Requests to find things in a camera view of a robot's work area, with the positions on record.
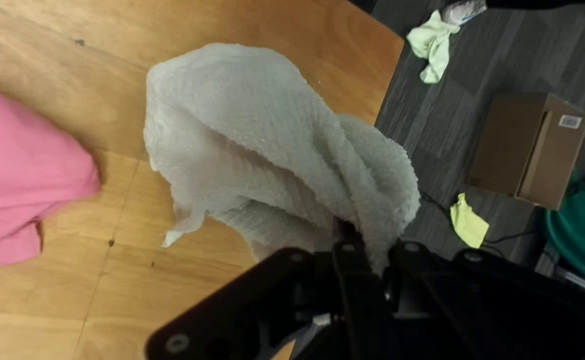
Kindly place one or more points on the yellow crumpled paper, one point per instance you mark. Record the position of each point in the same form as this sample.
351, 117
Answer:
468, 224

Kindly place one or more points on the white towel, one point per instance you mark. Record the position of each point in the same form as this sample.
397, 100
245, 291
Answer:
243, 138

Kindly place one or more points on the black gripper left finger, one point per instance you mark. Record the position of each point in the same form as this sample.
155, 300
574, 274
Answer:
249, 318

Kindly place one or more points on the cardboard box beside table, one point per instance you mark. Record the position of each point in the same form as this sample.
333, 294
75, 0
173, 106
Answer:
528, 148

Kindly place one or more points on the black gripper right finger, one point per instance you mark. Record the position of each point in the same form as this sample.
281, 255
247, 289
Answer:
470, 306

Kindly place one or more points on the hot pink cloth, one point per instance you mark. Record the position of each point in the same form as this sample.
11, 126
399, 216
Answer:
41, 171

